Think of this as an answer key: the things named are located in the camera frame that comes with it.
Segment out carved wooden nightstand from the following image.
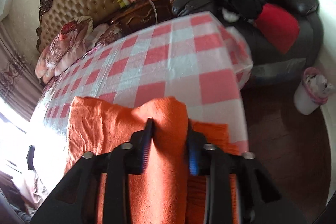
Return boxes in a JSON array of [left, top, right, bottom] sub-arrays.
[[109, 0, 175, 34]]

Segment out black leather armchair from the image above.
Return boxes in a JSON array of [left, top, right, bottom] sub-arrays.
[[172, 0, 323, 78]]

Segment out yellow green bottle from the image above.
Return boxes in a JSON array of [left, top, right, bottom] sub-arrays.
[[117, 0, 130, 9]]

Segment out white charging cable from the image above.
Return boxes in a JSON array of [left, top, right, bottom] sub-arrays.
[[147, 0, 159, 25]]

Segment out orange pants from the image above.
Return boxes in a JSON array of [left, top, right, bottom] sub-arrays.
[[66, 97, 239, 223]]

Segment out checkered pink pillow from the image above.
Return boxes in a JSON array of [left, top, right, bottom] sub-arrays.
[[85, 23, 123, 51]]

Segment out pink patterned curtain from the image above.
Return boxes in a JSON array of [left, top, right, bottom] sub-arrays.
[[1, 24, 43, 121]]

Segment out white trash bin pink liner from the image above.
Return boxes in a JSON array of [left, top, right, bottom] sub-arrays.
[[293, 67, 335, 115]]

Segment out red white checkered sheet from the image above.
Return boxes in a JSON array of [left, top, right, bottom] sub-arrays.
[[30, 12, 253, 152]]

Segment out tufted tan headboard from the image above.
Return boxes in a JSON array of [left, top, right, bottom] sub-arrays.
[[36, 0, 121, 52]]

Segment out red cushion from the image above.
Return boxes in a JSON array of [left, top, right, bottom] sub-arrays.
[[255, 3, 300, 54]]

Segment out pink floral folded quilt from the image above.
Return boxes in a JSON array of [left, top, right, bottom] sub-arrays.
[[35, 16, 93, 85]]

